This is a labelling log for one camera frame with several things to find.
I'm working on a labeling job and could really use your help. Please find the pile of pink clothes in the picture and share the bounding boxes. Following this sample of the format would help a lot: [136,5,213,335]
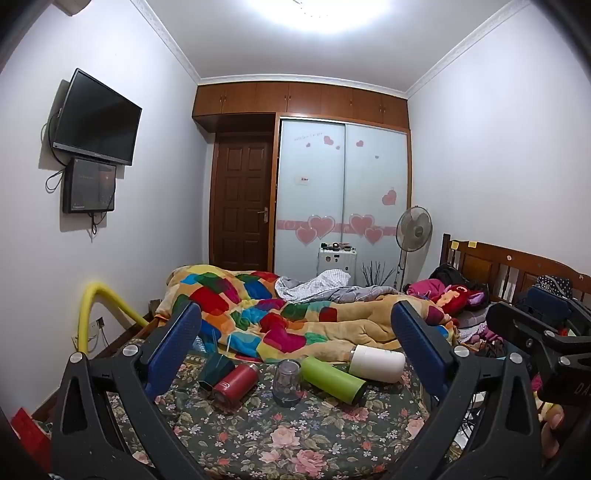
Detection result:
[457,318,509,358]

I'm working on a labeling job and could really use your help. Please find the black wall television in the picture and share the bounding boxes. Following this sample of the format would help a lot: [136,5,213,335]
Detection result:
[52,68,143,167]

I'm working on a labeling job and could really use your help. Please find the standing fan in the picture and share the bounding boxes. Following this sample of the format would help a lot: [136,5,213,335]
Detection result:
[392,205,434,292]

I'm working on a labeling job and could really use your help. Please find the dark green cup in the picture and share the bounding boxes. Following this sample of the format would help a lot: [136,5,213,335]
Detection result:
[198,354,236,391]

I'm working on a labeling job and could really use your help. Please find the wooden bed headboard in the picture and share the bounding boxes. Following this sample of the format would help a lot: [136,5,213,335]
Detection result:
[438,233,591,311]

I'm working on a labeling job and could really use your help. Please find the red plush toy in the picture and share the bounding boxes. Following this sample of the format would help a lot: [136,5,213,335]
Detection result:
[429,284,488,325]

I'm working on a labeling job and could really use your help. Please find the brown overhead cabinets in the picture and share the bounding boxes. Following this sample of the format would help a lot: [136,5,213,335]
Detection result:
[191,80,411,136]

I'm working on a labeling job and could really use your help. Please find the white bottle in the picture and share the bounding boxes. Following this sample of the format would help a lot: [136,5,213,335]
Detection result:
[347,344,407,384]

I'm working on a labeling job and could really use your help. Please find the person's right hand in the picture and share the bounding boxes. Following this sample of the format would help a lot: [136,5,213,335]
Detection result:
[539,406,568,461]

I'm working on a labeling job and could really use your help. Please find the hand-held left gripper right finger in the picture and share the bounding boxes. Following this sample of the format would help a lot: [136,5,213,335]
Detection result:
[390,300,546,480]

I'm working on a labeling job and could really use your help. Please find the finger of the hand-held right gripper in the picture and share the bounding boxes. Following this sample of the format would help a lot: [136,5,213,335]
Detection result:
[526,286,591,329]
[487,301,561,358]

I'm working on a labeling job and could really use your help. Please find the small white appliance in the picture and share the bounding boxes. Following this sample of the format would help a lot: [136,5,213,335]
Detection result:
[318,246,359,283]

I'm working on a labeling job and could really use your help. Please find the small black wall monitor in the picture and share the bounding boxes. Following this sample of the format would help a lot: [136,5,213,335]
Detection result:
[62,157,116,214]

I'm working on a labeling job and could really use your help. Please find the red box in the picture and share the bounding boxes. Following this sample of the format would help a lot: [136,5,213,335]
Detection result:
[10,406,52,472]

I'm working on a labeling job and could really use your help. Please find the floral bed sheet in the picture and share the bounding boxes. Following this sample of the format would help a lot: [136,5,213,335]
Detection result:
[105,344,462,480]

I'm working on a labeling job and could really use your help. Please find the pink cloth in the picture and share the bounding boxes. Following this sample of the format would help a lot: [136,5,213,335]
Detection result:
[405,279,446,302]

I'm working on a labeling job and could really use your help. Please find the brown wooden door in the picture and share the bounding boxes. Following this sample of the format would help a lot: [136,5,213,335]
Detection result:
[210,131,276,273]

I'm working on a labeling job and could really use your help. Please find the black polka-dot bag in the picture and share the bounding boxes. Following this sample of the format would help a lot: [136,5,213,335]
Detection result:
[536,275,574,298]

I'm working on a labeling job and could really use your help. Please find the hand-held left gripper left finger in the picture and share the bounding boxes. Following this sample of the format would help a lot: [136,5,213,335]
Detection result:
[50,301,208,480]

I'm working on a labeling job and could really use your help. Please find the grey white striped cloth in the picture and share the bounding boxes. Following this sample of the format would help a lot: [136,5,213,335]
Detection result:
[276,269,400,304]

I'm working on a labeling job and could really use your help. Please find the frosted sliding door wardrobe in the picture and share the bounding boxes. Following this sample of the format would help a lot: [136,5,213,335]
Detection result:
[274,113,411,292]

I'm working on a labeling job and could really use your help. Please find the ceiling lamp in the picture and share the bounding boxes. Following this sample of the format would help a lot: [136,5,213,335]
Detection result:
[249,0,399,36]

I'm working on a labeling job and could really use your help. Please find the colourful patchwork quilt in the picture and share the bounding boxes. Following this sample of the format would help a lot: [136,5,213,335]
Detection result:
[154,264,460,363]

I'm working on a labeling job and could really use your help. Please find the black dried twigs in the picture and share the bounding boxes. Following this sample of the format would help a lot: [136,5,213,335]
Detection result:
[360,261,396,289]

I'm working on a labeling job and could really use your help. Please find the clear glass cup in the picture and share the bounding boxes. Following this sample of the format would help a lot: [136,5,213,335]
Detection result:
[272,359,304,408]

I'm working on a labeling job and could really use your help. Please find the black television cable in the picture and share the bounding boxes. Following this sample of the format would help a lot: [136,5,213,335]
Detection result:
[39,107,70,167]

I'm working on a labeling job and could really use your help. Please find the red bottle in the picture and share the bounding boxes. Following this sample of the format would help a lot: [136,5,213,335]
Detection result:
[211,362,259,406]

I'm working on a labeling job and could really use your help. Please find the white air conditioner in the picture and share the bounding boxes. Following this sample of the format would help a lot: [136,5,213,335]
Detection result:
[51,0,93,14]

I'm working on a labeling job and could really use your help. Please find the green bottle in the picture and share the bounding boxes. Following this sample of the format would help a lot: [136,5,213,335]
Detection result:
[300,355,368,406]

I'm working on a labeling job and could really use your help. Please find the yellow foam tube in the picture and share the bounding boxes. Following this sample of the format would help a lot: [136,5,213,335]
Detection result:
[76,281,149,356]

